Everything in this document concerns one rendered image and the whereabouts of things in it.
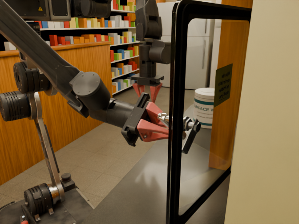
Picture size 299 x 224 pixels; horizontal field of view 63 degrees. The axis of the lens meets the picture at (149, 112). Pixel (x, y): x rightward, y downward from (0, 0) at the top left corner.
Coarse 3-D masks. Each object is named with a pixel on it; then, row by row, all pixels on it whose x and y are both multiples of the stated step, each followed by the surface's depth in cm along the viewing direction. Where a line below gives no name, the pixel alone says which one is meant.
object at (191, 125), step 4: (188, 120) 40; (196, 120) 39; (188, 124) 40; (192, 124) 40; (196, 124) 39; (200, 124) 40; (188, 128) 41; (192, 128) 39; (196, 128) 39; (192, 132) 39; (196, 132) 40; (188, 136) 39; (192, 136) 40; (188, 140) 39; (192, 140) 40; (184, 144) 38; (188, 144) 39; (184, 148) 38; (188, 148) 39; (184, 152) 39
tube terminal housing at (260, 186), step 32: (256, 0) 26; (288, 0) 25; (256, 32) 27; (288, 32) 26; (256, 64) 28; (288, 64) 27; (256, 96) 29; (288, 96) 28; (256, 128) 31; (288, 128) 29; (256, 160) 32; (288, 160) 30; (256, 192) 33; (288, 192) 31
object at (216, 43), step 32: (192, 32) 36; (224, 32) 44; (192, 64) 38; (224, 64) 47; (192, 96) 40; (224, 96) 50; (224, 128) 54; (192, 160) 45; (224, 160) 59; (192, 192) 48
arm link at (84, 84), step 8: (80, 72) 49; (88, 72) 48; (72, 80) 48; (80, 80) 48; (88, 80) 47; (96, 80) 47; (80, 88) 47; (88, 88) 46; (96, 88) 46; (104, 88) 48; (80, 96) 46; (88, 96) 46; (96, 96) 47; (104, 96) 48; (72, 104) 56; (88, 104) 48; (96, 104) 48; (104, 104) 50; (80, 112) 56; (88, 112) 57
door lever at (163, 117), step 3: (159, 114) 44; (162, 114) 43; (165, 114) 43; (159, 117) 43; (162, 117) 43; (165, 117) 43; (168, 117) 43; (162, 120) 43; (165, 120) 43; (168, 120) 43; (162, 123) 45; (165, 123) 44; (168, 123) 44; (168, 126) 45
